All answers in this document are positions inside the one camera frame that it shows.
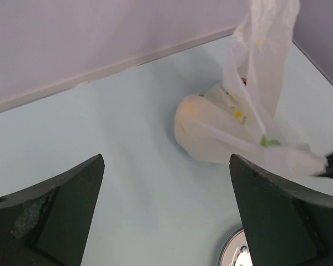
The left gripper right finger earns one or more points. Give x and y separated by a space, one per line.
285 223

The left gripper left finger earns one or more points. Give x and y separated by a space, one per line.
48 223

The round printed plate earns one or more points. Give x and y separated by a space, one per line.
235 251

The white plastic bag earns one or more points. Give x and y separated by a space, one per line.
236 116

